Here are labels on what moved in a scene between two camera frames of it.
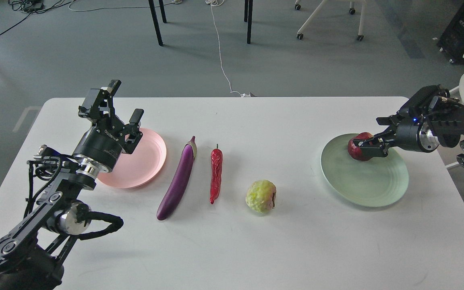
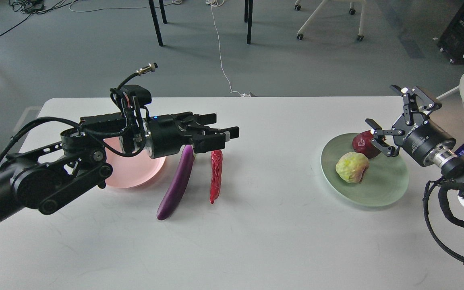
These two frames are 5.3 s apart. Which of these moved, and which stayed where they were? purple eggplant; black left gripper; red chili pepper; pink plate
Moved: black left gripper
Stayed: pink plate; red chili pepper; purple eggplant
